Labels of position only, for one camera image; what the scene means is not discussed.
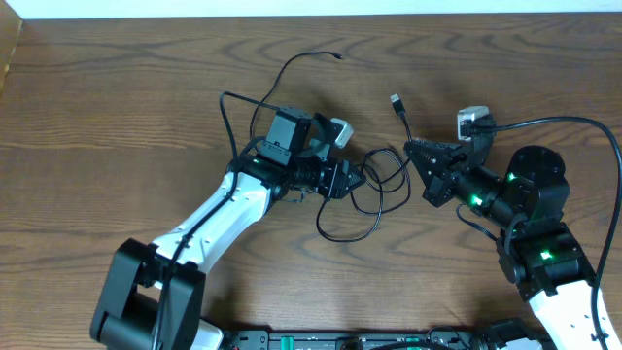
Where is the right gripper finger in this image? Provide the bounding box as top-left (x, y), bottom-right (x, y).
top-left (404, 139), bottom-right (461, 160)
top-left (410, 153), bottom-right (450, 193)

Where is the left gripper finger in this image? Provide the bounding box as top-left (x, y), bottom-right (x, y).
top-left (337, 179), bottom-right (365, 199)
top-left (341, 160), bottom-right (365, 185)

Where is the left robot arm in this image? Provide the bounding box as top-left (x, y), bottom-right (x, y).
top-left (89, 108), bottom-right (365, 349)

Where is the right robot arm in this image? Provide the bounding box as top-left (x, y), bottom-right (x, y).
top-left (404, 115), bottom-right (621, 349)

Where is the left camera black cable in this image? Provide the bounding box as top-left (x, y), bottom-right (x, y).
top-left (150, 90), bottom-right (283, 350)

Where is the camera black cable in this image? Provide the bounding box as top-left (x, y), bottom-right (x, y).
top-left (461, 116), bottom-right (622, 350)
top-left (150, 90), bottom-right (283, 350)

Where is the right camera black cable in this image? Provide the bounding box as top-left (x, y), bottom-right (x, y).
top-left (461, 116), bottom-right (622, 350)

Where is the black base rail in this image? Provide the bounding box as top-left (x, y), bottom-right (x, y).
top-left (213, 318), bottom-right (555, 350)

